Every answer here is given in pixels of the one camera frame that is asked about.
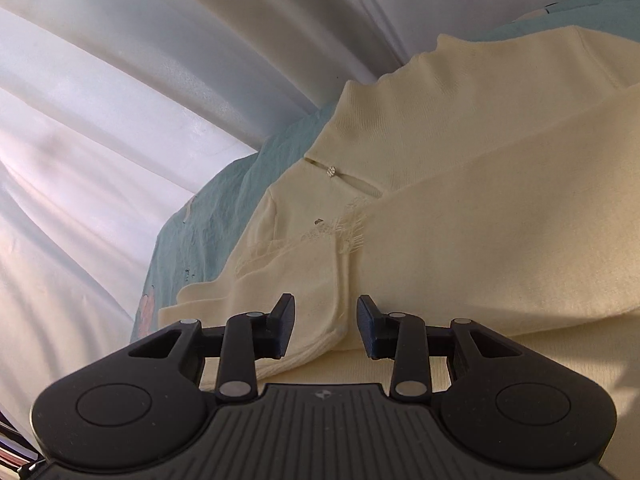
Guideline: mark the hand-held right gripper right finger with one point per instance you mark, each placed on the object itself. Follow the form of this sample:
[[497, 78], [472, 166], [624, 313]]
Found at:
[[367, 327]]

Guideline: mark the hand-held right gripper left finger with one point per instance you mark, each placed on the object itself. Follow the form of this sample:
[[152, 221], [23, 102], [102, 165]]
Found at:
[[281, 327]]

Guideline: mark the cream knit sweater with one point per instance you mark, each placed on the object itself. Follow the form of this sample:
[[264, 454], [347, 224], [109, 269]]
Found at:
[[475, 200]]

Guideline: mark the teal mushroom print bed sheet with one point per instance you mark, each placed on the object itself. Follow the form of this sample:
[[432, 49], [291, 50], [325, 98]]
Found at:
[[220, 210]]

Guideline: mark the white curtain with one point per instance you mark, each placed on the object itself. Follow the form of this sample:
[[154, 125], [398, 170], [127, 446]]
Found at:
[[125, 110]]

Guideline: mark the dark striped object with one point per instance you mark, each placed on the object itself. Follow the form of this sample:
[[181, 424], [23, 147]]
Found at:
[[12, 447]]

